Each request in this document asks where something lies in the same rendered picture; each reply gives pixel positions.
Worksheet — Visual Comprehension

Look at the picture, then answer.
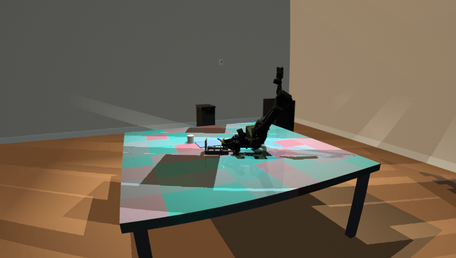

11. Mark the white dish rack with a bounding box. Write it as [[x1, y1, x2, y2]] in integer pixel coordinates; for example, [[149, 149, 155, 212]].
[[204, 138, 229, 155]]

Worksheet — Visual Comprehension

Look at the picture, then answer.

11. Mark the light blue flat mat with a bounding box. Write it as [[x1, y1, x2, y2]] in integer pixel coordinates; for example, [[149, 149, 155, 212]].
[[195, 140, 222, 148]]

